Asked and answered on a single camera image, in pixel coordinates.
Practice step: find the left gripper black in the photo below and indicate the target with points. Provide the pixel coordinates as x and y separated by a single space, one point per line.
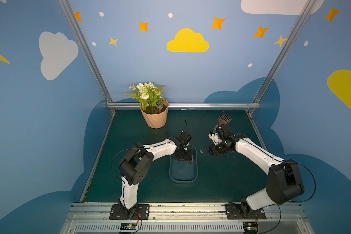
182 152

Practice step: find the right controller board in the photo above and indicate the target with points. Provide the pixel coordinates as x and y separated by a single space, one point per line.
250 228

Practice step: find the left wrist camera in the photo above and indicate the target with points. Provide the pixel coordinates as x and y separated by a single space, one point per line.
184 138

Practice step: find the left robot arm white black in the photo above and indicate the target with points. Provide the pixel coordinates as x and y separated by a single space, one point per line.
136 164

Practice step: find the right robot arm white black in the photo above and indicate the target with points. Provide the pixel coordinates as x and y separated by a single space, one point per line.
284 181

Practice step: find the left aluminium frame post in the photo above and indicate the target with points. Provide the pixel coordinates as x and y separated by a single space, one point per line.
74 23

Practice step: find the small brown slotted scoop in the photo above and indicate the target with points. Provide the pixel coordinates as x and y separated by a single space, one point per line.
223 119

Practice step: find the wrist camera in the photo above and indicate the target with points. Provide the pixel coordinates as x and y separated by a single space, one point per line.
214 136
184 138

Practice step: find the left controller board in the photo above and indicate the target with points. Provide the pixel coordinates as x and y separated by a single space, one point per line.
127 227

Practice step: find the aluminium front rail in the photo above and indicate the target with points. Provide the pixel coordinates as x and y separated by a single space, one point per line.
185 218

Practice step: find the clear plastic storage box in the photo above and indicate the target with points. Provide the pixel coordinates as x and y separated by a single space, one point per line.
184 171

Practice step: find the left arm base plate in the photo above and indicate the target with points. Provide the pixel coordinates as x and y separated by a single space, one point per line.
119 212

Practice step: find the green table mat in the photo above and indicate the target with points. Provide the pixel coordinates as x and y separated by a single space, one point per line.
225 178

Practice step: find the aluminium back crossbar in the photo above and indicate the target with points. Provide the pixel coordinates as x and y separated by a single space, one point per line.
189 105

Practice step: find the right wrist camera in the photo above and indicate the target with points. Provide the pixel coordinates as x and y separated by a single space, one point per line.
214 136

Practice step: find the right aluminium frame post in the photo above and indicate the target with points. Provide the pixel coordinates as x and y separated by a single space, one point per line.
292 36

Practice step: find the aluminium frame post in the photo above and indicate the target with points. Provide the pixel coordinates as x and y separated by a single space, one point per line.
292 36
74 23

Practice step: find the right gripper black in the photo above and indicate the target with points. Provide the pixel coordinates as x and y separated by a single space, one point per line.
221 130

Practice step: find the terracotta flower pot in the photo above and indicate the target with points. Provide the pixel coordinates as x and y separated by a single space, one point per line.
156 121

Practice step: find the controller board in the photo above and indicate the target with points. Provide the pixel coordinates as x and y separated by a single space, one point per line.
250 228
127 227

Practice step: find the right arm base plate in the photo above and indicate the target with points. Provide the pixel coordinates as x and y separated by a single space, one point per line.
243 211

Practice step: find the white flowers green plant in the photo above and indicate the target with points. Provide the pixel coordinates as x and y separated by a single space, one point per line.
149 97

